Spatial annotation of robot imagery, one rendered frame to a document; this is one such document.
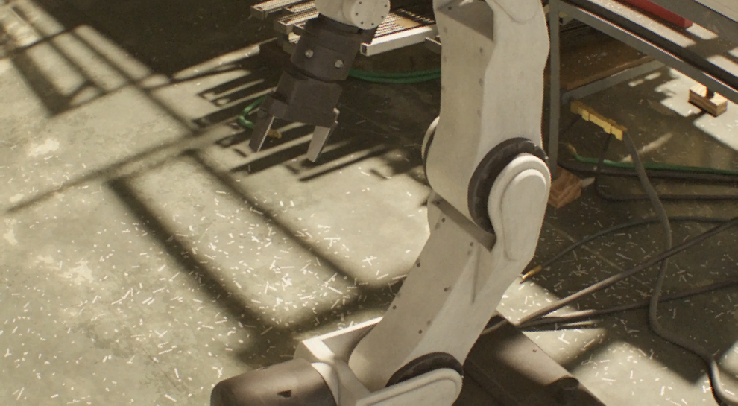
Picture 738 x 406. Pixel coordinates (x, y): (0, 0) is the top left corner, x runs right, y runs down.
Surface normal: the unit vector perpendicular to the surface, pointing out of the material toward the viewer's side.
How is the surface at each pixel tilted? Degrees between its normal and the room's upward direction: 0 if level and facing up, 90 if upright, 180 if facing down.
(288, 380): 12
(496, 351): 0
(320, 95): 92
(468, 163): 72
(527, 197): 90
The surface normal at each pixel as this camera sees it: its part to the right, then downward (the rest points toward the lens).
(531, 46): 0.39, 0.76
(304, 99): 0.53, 0.44
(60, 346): -0.02, -0.87
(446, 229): -0.75, -0.25
